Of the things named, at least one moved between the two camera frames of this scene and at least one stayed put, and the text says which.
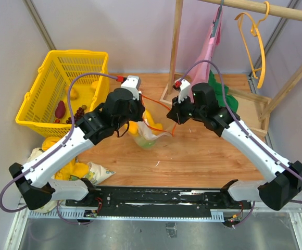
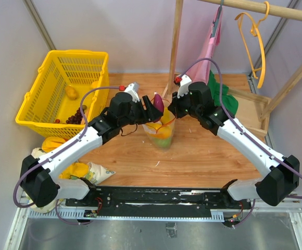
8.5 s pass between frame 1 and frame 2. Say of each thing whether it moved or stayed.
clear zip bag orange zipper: moved
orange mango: moved
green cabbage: moved
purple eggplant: moved
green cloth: stayed
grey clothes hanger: stayed
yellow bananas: moved
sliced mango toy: stayed
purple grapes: stayed
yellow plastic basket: stayed
